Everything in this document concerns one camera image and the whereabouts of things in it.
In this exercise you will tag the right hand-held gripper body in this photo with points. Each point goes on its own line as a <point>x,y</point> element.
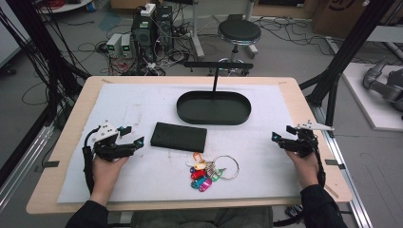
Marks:
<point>302,144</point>

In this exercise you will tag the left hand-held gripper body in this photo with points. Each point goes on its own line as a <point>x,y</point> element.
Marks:
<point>109,148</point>

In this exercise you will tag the black wallet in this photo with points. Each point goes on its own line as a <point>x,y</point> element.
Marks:
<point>179,137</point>

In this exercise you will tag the black oval tray with hanger stand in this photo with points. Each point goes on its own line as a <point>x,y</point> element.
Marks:
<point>212,109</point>

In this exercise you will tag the person's right hand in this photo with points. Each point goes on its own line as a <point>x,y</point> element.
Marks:
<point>304,169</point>

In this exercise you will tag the person's left hand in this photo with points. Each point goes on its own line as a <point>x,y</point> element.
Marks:
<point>106,177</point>

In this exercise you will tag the black tape piece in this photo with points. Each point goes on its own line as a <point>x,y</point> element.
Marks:
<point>335,163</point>
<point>50,164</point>

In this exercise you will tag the white table mat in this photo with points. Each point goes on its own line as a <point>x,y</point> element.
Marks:
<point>149,180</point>

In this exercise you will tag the white platform board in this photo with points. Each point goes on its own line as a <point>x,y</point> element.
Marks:
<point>377,117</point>

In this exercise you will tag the grey power supply unit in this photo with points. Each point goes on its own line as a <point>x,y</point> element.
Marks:
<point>126,46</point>
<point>113,44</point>

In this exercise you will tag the black computer tower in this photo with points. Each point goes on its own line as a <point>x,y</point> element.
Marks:
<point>143,36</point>
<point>164,25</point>

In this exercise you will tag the person's legs in grey pants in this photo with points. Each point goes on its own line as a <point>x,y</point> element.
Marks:
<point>196,220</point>

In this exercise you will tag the black round stool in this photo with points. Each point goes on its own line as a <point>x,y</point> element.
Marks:
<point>239,31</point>

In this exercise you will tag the white desk leg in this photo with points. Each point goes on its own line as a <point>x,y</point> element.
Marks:
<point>196,34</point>

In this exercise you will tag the white power adapter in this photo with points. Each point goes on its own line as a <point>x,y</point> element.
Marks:
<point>148,9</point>

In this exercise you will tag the cardboard box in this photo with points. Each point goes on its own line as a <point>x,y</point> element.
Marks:
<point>342,15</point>

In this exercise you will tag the white round table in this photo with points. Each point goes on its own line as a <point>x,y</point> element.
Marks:
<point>69,7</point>

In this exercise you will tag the white board panel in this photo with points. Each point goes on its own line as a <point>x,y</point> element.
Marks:
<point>8,38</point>

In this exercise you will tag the aluminium rail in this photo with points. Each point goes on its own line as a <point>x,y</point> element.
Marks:
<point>22,167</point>
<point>345,177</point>

